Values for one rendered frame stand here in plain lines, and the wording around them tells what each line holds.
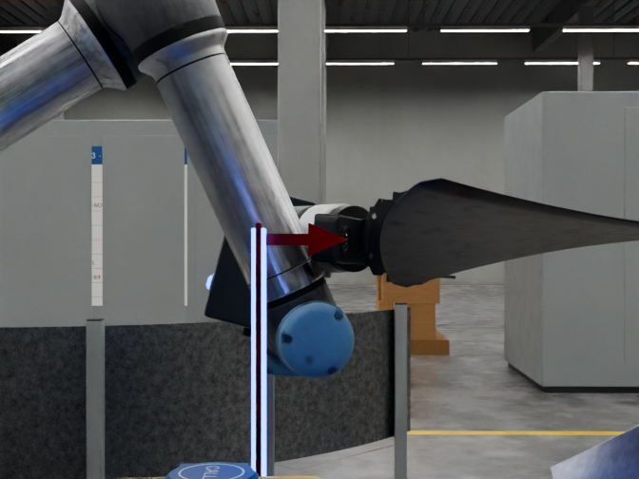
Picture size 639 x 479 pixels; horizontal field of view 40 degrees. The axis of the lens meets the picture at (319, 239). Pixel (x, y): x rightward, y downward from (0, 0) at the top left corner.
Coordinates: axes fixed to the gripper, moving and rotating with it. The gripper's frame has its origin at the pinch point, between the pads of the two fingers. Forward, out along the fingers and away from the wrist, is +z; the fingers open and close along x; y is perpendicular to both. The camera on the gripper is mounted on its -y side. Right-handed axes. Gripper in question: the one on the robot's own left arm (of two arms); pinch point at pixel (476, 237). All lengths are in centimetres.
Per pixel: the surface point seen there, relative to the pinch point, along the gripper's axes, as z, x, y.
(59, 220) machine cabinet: -585, -33, 202
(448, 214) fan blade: 11.3, 0.1, -16.1
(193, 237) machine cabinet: -521, -28, 281
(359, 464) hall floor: -286, 92, 252
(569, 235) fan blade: 13.1, 0.3, -5.1
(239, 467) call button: 19.8, 13.8, -37.2
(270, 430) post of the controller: -40.8, 24.3, 9.6
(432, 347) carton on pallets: -549, 50, 578
